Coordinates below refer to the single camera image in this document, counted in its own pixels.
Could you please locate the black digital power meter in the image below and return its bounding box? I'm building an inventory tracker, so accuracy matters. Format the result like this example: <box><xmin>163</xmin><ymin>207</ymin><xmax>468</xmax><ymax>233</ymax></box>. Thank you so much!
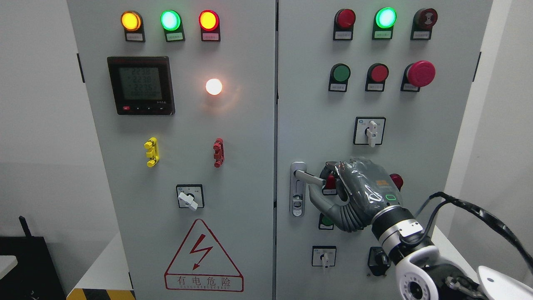
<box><xmin>107</xmin><ymin>56</ymin><xmax>175</xmax><ymax>115</ymax></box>

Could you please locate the green push button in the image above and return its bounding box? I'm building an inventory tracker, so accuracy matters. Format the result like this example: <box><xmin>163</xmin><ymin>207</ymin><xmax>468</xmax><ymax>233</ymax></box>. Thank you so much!
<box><xmin>318</xmin><ymin>213</ymin><xmax>334</xmax><ymax>230</ymax></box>
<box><xmin>328</xmin><ymin>63</ymin><xmax>351</xmax><ymax>93</ymax></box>

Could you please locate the dark red buzzer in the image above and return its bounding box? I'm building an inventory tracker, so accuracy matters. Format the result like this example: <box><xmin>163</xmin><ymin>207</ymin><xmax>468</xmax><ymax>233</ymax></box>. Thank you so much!
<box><xmin>411</xmin><ymin>8</ymin><xmax>438</xmax><ymax>40</ymax></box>

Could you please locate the green indicator light top row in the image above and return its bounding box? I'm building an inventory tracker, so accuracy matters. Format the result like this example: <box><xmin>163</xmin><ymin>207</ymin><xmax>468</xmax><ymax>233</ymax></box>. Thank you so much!
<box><xmin>372</xmin><ymin>6</ymin><xmax>397</xmax><ymax>40</ymax></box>

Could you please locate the grey cabinet door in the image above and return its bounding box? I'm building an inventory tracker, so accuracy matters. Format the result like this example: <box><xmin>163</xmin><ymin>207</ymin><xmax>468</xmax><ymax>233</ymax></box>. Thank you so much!
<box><xmin>276</xmin><ymin>0</ymin><xmax>493</xmax><ymax>300</ymax></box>
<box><xmin>68</xmin><ymin>0</ymin><xmax>276</xmax><ymax>293</ymax></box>

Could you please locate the white rotary switch lower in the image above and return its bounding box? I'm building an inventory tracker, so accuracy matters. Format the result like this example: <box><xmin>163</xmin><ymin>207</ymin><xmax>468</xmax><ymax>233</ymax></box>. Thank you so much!
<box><xmin>311</xmin><ymin>245</ymin><xmax>337</xmax><ymax>274</ymax></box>

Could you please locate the silver door handle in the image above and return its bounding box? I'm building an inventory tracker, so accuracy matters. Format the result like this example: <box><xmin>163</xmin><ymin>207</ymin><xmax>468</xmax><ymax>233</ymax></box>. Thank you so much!
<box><xmin>289</xmin><ymin>161</ymin><xmax>326</xmax><ymax>217</ymax></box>

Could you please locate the white rotary switch upper right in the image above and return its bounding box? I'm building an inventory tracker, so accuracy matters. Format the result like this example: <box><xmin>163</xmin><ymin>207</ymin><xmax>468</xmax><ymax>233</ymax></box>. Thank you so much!
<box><xmin>353</xmin><ymin>117</ymin><xmax>386</xmax><ymax>148</ymax></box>

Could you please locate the yellow terminal post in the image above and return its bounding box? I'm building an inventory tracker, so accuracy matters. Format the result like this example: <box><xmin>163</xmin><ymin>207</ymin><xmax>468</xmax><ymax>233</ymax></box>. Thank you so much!
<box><xmin>144</xmin><ymin>137</ymin><xmax>160</xmax><ymax>168</ymax></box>

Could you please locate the red indicator light top row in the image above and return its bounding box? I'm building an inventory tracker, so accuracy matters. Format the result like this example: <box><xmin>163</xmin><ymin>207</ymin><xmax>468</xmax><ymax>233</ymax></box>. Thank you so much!
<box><xmin>333</xmin><ymin>8</ymin><xmax>356</xmax><ymax>40</ymax></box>

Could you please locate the red indicator light middle right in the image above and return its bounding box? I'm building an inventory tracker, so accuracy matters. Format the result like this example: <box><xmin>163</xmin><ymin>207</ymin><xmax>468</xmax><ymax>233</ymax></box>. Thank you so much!
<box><xmin>389</xmin><ymin>173</ymin><xmax>404</xmax><ymax>190</ymax></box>

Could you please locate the red electrical hazard sticker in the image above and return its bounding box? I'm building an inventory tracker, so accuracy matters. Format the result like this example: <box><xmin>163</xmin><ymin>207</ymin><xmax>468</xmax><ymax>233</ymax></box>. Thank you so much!
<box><xmin>165</xmin><ymin>219</ymin><xmax>245</xmax><ymax>293</ymax></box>

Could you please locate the white indicator light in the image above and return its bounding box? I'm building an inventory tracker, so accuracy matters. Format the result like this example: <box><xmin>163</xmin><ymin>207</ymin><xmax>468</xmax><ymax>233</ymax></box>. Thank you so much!
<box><xmin>205</xmin><ymin>78</ymin><xmax>223</xmax><ymax>95</ymax></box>

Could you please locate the yellow indicator light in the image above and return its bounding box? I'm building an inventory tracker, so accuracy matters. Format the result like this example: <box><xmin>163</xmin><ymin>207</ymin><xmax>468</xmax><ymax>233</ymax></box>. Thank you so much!
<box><xmin>121</xmin><ymin>11</ymin><xmax>145</xmax><ymax>43</ymax></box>

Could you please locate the white platform with hazard stripes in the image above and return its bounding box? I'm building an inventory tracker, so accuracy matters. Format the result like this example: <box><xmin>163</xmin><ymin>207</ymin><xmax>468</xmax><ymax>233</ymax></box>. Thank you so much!
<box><xmin>66</xmin><ymin>225</ymin><xmax>501</xmax><ymax>300</ymax></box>

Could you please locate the green indicator light left door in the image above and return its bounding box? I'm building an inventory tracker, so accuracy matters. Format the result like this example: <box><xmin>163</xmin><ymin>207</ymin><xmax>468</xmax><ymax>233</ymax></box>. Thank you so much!
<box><xmin>160</xmin><ymin>10</ymin><xmax>185</xmax><ymax>42</ymax></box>

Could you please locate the red indicator light middle left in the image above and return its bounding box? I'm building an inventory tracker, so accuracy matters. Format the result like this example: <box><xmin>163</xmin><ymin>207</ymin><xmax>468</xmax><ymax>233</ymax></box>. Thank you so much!
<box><xmin>322</xmin><ymin>173</ymin><xmax>338</xmax><ymax>195</ymax></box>

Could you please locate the red terminal post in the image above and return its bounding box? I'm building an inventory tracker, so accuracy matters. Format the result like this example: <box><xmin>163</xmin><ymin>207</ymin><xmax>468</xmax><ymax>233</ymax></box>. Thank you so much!
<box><xmin>213</xmin><ymin>138</ymin><xmax>224</xmax><ymax>168</ymax></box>

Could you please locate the red indicator light left door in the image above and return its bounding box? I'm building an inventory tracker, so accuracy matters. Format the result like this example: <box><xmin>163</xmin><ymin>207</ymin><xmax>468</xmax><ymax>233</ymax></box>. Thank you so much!
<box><xmin>199</xmin><ymin>10</ymin><xmax>221</xmax><ymax>42</ymax></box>

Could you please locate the black rotary switch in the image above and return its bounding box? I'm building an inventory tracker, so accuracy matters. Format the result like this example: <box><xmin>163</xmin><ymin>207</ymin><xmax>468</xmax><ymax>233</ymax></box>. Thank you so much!
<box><xmin>367</xmin><ymin>247</ymin><xmax>391</xmax><ymax>277</ymax></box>

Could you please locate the white rotary switch left door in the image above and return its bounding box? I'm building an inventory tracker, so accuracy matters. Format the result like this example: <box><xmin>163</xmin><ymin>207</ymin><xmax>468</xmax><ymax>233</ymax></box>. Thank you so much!
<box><xmin>176</xmin><ymin>184</ymin><xmax>205</xmax><ymax>211</ymax></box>

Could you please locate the red push button upper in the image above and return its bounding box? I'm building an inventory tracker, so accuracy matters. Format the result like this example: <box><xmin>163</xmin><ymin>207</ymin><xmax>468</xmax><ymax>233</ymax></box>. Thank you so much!
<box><xmin>365</xmin><ymin>63</ymin><xmax>389</xmax><ymax>93</ymax></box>

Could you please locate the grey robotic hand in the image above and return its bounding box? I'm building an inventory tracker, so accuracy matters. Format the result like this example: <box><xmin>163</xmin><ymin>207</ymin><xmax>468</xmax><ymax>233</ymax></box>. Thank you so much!
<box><xmin>309</xmin><ymin>157</ymin><xmax>402</xmax><ymax>232</ymax></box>

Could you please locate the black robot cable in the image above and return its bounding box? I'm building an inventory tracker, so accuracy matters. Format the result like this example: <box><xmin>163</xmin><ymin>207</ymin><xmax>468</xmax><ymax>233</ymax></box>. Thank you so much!
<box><xmin>396</xmin><ymin>192</ymin><xmax>533</xmax><ymax>273</ymax></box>

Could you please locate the green push button lower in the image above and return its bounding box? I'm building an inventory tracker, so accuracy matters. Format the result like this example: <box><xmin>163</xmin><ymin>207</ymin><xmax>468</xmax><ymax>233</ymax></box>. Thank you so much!
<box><xmin>318</xmin><ymin>213</ymin><xmax>334</xmax><ymax>230</ymax></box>

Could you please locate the white rotary switch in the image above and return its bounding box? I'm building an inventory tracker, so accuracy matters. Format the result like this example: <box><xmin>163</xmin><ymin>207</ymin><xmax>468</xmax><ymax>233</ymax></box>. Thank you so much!
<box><xmin>353</xmin><ymin>117</ymin><xmax>386</xmax><ymax>148</ymax></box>
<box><xmin>311</xmin><ymin>245</ymin><xmax>337</xmax><ymax>274</ymax></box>

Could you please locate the black box with antenna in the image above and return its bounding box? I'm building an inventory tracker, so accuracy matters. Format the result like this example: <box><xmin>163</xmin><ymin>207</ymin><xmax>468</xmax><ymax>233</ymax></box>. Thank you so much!
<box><xmin>0</xmin><ymin>216</ymin><xmax>65</xmax><ymax>300</ymax></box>

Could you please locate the red emergency stop button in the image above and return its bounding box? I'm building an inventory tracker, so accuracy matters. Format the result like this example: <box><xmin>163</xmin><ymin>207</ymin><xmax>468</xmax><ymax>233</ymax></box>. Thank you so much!
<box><xmin>401</xmin><ymin>60</ymin><xmax>436</xmax><ymax>93</ymax></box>

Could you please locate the green push button upper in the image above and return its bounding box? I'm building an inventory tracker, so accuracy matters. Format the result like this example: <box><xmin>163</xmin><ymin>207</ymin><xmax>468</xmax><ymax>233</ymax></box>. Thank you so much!
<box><xmin>328</xmin><ymin>63</ymin><xmax>351</xmax><ymax>93</ymax></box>

